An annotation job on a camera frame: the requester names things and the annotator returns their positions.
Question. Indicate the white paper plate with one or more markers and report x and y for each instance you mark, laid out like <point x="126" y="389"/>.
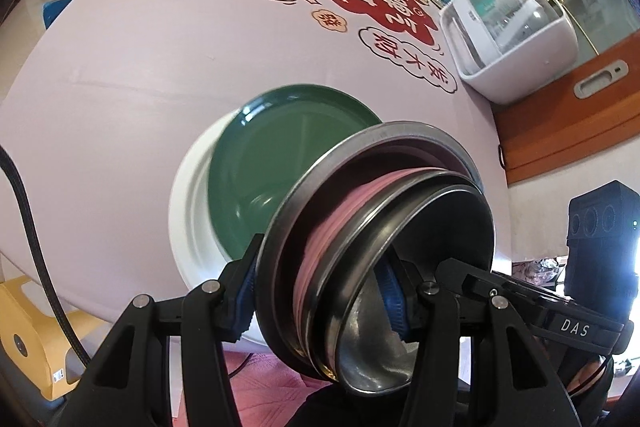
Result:
<point x="197" y="251"/>

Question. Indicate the white sterilizer cabinet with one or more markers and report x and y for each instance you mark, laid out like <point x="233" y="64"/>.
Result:
<point x="508" y="49"/>

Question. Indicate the green plate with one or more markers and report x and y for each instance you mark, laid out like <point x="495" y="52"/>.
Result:
<point x="264" y="150"/>

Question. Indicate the pink steel bowl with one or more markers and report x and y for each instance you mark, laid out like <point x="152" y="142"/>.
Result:
<point x="328" y="240"/>

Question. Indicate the blue plastic stool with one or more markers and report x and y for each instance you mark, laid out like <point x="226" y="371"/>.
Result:
<point x="51" y="9"/>

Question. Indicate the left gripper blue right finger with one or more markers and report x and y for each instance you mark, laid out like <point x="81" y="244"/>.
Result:
<point x="399" y="282"/>

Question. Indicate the small steel bowl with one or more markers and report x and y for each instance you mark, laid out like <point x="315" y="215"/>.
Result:
<point x="361" y="320"/>

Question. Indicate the person's right hand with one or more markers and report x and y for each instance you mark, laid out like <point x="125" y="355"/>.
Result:
<point x="587" y="376"/>

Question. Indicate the wide steel bowl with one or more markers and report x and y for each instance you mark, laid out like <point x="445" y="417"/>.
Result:
<point x="355" y="160"/>

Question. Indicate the pink printed tablecloth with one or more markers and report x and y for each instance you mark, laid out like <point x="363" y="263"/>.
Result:
<point x="116" y="91"/>

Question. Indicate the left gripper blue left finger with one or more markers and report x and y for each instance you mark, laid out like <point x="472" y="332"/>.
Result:
<point x="238" y="302"/>

